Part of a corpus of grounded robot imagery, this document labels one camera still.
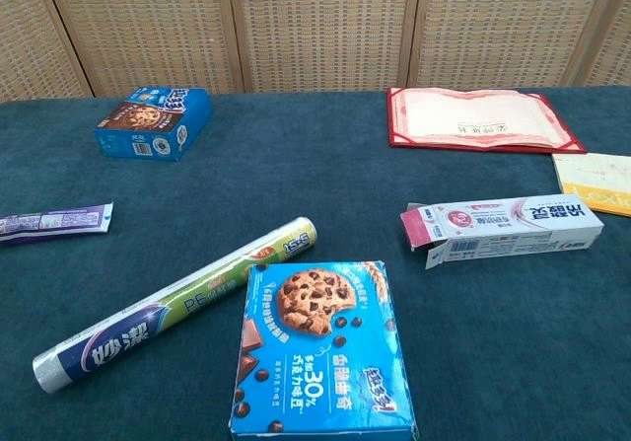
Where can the purple toothpaste tube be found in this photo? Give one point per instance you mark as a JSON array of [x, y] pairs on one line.
[[59, 221]]

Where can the large blue cookie box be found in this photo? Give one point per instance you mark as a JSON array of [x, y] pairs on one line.
[[320, 352]]

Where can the woven wooden folding screen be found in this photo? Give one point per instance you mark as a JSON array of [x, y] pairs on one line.
[[320, 26]]

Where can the small blue brown cookie box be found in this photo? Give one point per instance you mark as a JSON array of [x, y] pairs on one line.
[[148, 125]]

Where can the cling film roll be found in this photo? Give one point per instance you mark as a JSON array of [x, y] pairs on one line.
[[148, 322]]

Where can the yellow white booklet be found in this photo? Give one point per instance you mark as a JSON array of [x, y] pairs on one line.
[[596, 179]]

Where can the teal table cloth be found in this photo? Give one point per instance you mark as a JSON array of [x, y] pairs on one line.
[[296, 189]]

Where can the white pink toothpaste box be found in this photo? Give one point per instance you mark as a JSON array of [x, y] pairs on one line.
[[517, 229]]

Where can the red certificate folder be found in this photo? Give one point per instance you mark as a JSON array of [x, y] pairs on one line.
[[468, 115]]

